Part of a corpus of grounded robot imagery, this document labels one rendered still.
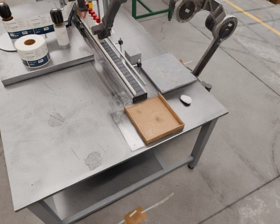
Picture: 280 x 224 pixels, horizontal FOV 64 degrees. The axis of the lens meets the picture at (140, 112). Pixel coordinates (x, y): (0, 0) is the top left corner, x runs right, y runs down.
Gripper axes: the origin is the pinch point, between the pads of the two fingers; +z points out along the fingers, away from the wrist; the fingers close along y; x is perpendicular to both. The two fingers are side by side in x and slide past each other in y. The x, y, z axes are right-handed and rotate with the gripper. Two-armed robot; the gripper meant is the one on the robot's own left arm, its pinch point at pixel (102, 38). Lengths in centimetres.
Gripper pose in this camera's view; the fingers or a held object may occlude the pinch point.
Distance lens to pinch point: 190.4
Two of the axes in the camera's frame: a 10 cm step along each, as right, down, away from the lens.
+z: -3.1, 0.9, 9.5
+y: -8.8, 3.5, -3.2
